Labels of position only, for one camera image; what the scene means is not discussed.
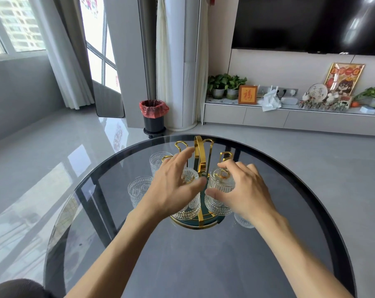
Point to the small wooden framed red picture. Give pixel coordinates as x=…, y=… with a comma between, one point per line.
x=247, y=94

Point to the small orange fruit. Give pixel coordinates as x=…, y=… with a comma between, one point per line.
x=355, y=104

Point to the white low media cabinet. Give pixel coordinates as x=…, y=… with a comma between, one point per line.
x=268, y=116

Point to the white framed window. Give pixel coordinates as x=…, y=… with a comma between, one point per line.
x=17, y=24

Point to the crumpled white tissue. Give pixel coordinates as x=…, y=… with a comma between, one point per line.
x=270, y=102

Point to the clear embossed glass cup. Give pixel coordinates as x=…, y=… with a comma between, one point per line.
x=245, y=222
x=220, y=204
x=190, y=211
x=139, y=190
x=159, y=161

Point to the black bin with red bag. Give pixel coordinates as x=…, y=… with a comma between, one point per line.
x=153, y=116

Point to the gold framed cartoon picture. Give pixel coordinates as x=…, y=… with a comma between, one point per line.
x=344, y=79

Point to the gold cup rack green base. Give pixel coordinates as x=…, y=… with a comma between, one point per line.
x=200, y=152

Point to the black wall television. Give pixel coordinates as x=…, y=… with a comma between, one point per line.
x=299, y=24

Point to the person's right forearm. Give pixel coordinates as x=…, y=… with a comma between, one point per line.
x=299, y=260

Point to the row of small figurines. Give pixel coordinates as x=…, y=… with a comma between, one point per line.
x=325, y=102

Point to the person's right thumb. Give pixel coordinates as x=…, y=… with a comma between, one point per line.
x=215, y=192

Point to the leafy green plant white pot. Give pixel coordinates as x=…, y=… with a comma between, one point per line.
x=373, y=94

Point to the white decorative plate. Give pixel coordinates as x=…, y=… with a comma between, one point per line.
x=317, y=91

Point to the grey wall socket strip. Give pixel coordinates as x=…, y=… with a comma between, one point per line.
x=291, y=90

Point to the person's left thumb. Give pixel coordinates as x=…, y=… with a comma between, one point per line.
x=195, y=186

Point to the white standing air conditioner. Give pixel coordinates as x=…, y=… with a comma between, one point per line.
x=187, y=74

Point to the person's left hand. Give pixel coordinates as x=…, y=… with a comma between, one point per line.
x=167, y=192

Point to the person's left forearm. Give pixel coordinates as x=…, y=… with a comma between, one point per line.
x=119, y=257

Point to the glass balcony door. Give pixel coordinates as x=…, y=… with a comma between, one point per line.
x=103, y=71

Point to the light blue tissue box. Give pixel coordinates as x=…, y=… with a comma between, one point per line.
x=368, y=110

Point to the green plant in grey pot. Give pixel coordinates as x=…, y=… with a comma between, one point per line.
x=235, y=85
x=218, y=85

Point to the person's right hand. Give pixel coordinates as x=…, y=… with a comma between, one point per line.
x=249, y=195

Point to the white router box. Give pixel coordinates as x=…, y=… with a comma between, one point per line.
x=289, y=101

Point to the grey curtain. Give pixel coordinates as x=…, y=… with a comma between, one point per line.
x=68, y=65

